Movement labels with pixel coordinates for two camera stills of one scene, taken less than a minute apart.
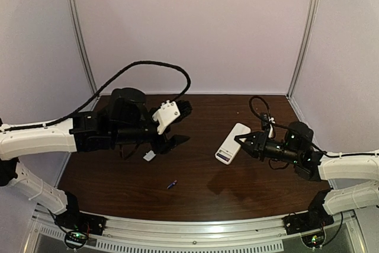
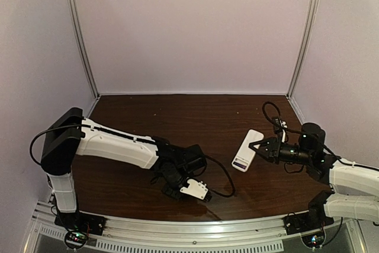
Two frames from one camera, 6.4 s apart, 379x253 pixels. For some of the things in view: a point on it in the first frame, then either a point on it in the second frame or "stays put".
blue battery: (223, 156) -> (239, 165)
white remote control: (230, 147) -> (245, 154)
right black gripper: (260, 143) -> (273, 149)
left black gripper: (163, 144) -> (170, 189)
